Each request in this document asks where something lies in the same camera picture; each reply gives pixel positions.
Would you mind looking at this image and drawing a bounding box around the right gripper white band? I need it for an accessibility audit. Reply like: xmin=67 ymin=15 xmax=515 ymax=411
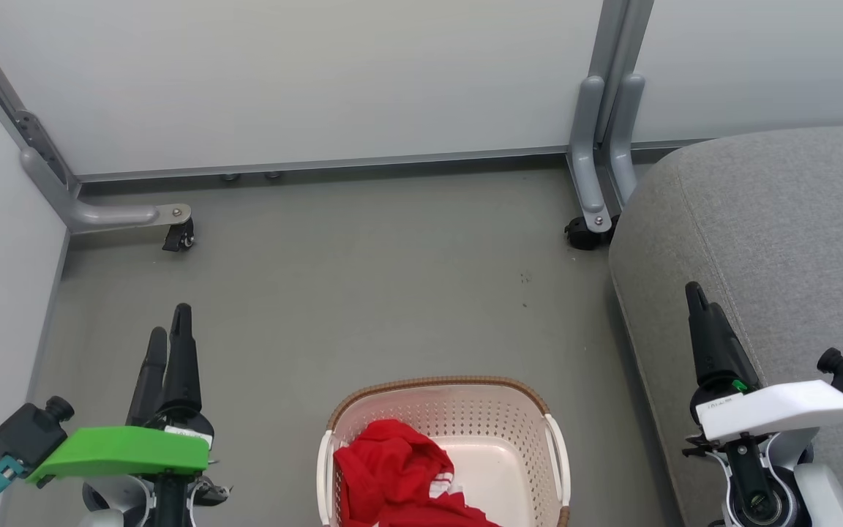
xmin=682 ymin=281 xmax=843 ymax=527

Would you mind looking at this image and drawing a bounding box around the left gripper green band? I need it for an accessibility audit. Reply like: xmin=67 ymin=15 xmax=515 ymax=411
xmin=25 ymin=303 xmax=231 ymax=527

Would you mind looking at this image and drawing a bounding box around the grey partition bottom rail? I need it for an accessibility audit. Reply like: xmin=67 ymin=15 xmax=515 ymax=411
xmin=72 ymin=138 xmax=719 ymax=184

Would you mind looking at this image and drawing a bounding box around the grey fabric sofa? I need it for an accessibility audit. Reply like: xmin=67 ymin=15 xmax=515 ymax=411
xmin=608 ymin=123 xmax=843 ymax=527

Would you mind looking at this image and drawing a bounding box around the grey single partition foot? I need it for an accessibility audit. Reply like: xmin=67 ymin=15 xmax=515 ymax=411
xmin=20 ymin=146 xmax=193 ymax=235

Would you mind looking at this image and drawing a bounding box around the dark red white striped garment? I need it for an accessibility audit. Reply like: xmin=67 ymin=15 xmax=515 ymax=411
xmin=334 ymin=419 xmax=459 ymax=526

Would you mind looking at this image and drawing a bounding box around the grey double partition foot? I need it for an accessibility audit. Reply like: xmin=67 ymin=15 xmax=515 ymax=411
xmin=568 ymin=72 xmax=646 ymax=235

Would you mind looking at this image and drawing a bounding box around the white perforated laundry basket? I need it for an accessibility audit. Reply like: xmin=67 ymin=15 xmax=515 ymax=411
xmin=316 ymin=375 xmax=573 ymax=527

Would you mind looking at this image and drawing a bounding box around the black caster wheel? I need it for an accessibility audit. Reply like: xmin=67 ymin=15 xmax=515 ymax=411
xmin=564 ymin=214 xmax=621 ymax=252
xmin=162 ymin=218 xmax=196 ymax=254

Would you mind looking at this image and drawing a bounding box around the grey upright partition post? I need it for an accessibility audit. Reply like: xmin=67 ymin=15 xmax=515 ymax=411
xmin=588 ymin=0 xmax=655 ymax=147

